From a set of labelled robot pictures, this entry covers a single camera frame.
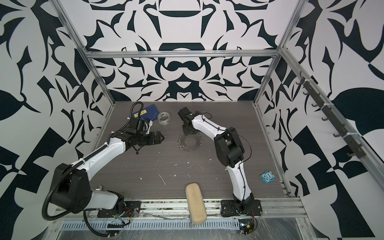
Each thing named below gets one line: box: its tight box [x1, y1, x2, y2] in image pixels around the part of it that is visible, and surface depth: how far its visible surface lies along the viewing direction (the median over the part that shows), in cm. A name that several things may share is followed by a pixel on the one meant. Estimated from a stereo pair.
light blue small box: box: [260, 171, 275, 184], surface depth 85 cm
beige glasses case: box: [185, 182, 207, 225], surface depth 74 cm
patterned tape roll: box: [157, 111, 171, 126], surface depth 109 cm
